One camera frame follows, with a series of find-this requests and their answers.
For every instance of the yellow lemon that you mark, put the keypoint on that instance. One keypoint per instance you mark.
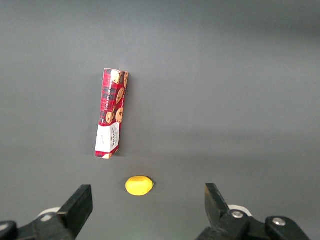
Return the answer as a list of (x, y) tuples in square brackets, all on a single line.
[(138, 185)]

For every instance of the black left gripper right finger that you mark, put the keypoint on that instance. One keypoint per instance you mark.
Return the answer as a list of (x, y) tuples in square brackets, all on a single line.
[(217, 210)]

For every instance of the red tartan cookie box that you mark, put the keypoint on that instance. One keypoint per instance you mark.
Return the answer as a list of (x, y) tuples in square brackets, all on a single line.
[(111, 112)]

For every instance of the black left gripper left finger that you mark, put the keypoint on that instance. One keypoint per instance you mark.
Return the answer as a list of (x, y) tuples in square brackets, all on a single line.
[(75, 210)]

